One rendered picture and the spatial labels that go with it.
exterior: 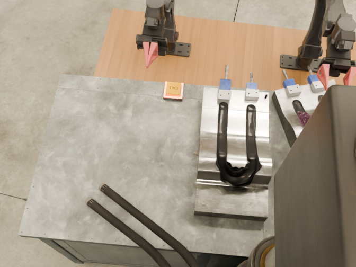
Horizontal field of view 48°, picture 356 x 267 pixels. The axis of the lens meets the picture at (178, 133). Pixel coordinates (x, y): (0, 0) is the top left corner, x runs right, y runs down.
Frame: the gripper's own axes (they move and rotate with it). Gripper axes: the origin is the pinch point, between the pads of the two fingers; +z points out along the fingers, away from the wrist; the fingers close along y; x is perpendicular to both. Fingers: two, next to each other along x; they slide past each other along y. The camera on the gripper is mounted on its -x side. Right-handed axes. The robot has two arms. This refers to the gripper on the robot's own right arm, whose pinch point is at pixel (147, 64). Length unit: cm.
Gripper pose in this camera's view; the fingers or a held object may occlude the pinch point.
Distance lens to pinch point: 131.6
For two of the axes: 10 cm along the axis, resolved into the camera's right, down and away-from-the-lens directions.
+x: 0.0, 4.2, 9.1
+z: -1.4, 9.0, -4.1
